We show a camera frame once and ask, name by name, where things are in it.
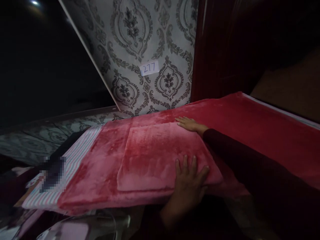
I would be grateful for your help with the person's right hand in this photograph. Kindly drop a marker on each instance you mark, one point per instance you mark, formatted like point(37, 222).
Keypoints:
point(193, 124)

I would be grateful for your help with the person's left hand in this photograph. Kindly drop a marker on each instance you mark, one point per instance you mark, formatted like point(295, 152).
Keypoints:
point(187, 180)

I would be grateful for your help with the person's right fingers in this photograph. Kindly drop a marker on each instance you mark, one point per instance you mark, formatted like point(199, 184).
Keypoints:
point(182, 121)

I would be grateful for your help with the pink fleece cloth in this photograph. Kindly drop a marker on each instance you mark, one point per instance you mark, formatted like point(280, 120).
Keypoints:
point(155, 155)

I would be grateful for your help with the white paper label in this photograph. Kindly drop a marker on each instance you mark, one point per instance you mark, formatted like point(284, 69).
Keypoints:
point(150, 68)

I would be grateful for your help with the large pink fleece blanket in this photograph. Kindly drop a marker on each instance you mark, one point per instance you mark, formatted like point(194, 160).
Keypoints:
point(252, 122)

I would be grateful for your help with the dark red wooden door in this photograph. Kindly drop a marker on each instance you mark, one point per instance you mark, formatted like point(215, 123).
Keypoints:
point(225, 45)

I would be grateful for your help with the damask patterned panel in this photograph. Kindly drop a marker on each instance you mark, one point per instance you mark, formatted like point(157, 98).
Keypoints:
point(140, 37)

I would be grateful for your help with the black cloth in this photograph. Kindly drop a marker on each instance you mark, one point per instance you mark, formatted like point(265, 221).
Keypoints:
point(71, 143)

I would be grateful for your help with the pink white striped cloth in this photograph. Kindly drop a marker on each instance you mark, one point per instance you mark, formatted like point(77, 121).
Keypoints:
point(75, 160)

